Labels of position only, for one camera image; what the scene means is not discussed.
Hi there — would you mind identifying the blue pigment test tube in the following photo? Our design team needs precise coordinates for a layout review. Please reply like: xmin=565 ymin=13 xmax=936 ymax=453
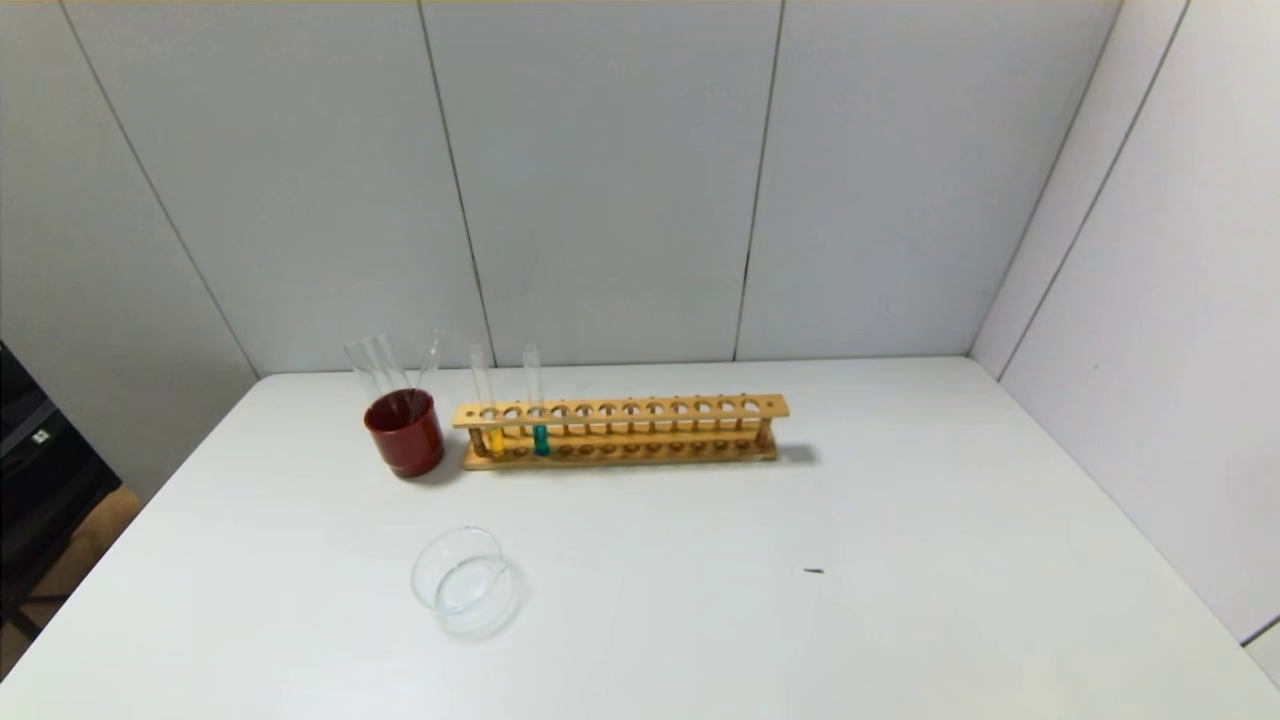
xmin=521 ymin=343 xmax=553 ymax=458

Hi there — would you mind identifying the yellow pigment test tube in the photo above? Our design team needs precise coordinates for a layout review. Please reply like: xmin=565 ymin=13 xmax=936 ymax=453
xmin=468 ymin=345 xmax=508 ymax=460

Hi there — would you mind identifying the wooden test tube rack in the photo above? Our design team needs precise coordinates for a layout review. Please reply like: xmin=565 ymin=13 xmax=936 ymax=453
xmin=452 ymin=393 xmax=791 ymax=471

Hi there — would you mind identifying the red cup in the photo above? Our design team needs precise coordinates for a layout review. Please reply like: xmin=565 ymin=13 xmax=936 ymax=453
xmin=363 ymin=388 xmax=446 ymax=479

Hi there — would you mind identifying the clear glass dish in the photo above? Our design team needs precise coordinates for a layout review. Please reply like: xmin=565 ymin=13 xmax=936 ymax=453
xmin=410 ymin=526 xmax=527 ymax=641

